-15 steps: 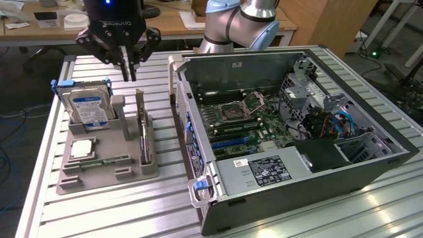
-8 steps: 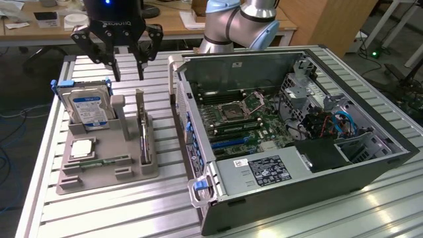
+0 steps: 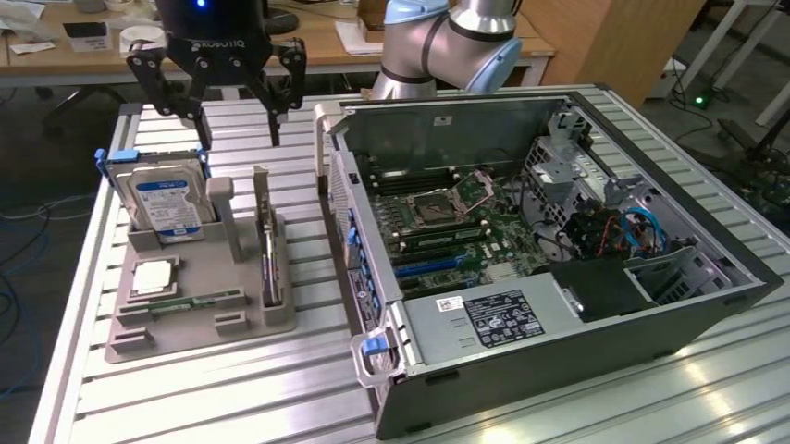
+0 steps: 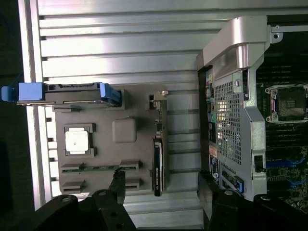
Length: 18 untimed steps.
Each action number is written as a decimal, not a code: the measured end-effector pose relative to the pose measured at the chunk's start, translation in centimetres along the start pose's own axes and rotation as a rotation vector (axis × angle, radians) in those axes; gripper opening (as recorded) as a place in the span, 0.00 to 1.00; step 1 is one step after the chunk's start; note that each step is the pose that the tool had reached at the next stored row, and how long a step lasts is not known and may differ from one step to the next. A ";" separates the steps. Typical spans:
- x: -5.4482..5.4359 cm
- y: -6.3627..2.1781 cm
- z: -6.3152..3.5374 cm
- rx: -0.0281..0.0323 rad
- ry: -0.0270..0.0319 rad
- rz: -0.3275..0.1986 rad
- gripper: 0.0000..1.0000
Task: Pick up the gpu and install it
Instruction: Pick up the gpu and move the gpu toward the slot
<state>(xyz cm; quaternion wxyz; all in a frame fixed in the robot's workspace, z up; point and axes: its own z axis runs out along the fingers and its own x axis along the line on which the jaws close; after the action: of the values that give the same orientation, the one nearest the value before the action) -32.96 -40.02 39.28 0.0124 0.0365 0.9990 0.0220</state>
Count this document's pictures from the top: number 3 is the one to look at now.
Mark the white paper slip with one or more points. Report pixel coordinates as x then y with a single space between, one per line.
31 47

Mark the blue expansion slot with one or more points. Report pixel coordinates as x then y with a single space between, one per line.
426 268

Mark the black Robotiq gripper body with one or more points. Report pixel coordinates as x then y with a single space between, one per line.
212 28

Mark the white paper stack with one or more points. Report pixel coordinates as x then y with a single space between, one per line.
358 39

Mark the metal socket cover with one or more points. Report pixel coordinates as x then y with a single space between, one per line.
478 189

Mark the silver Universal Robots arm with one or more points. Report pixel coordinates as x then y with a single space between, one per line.
433 41

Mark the black cooling fan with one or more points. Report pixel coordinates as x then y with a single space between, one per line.
589 233

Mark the CPU socket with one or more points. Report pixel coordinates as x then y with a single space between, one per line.
435 208

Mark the wooden desk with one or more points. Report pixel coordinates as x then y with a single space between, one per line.
50 65

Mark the open black PC case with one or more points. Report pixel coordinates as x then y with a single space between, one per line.
555 370

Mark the silver CPU chip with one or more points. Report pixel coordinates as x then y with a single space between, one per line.
152 277

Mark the green motherboard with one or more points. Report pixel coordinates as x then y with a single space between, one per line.
499 250

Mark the wooden cabinet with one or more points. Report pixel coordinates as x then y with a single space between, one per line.
617 46

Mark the white desk frame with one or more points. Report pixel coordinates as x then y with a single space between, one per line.
741 46

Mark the grey power supply unit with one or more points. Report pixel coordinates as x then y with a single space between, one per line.
494 319

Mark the black round lamp base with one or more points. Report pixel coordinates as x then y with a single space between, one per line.
284 11

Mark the grey parts rack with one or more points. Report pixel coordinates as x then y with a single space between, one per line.
203 287

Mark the green RAM stick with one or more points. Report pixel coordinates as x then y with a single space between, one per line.
182 304

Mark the brown cardboard box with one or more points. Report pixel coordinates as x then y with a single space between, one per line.
370 14

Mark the grey cup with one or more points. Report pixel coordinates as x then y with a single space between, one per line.
91 5

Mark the graphics card with metal bracket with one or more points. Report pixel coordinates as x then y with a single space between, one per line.
268 240

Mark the black office chair base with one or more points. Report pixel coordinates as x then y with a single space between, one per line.
750 139
80 99

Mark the hard disk with blue carrier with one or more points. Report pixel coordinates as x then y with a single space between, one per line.
163 203

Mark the metal disk bay cage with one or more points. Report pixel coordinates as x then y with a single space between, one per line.
555 162

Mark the black and white box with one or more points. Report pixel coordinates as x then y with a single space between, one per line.
90 34

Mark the white box with round dish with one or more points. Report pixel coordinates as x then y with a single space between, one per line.
142 34

